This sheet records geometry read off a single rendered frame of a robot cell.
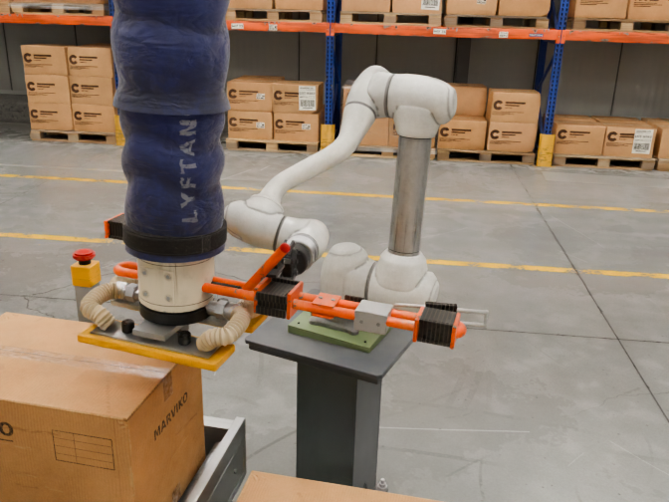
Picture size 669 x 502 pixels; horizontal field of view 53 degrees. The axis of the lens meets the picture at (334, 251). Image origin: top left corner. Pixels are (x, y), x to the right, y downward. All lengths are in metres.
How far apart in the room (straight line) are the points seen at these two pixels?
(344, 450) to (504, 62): 8.01
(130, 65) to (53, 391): 0.78
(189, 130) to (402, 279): 0.99
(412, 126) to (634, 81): 8.40
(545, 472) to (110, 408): 1.98
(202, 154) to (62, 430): 0.71
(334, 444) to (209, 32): 1.57
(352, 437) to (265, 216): 0.96
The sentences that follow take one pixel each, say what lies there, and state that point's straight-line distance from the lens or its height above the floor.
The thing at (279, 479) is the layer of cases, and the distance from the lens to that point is 2.01.
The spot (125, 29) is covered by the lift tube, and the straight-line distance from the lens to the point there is 1.39.
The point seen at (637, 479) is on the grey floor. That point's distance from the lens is 3.19.
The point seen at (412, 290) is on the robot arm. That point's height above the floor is 0.97.
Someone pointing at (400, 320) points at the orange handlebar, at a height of 1.20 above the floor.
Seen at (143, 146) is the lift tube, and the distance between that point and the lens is 1.40.
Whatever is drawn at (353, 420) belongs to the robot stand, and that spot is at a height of 0.47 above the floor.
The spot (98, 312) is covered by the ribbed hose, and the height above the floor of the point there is 1.15.
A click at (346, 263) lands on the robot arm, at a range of 2.19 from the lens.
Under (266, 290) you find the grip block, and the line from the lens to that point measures 1.47.
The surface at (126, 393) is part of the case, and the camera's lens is 1.66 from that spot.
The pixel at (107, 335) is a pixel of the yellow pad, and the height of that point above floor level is 1.11.
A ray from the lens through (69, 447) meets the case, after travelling 1.70.
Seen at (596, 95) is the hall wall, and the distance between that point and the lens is 10.21.
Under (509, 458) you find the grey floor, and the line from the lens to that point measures 3.11.
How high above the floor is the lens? 1.81
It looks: 20 degrees down
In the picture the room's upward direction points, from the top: 2 degrees clockwise
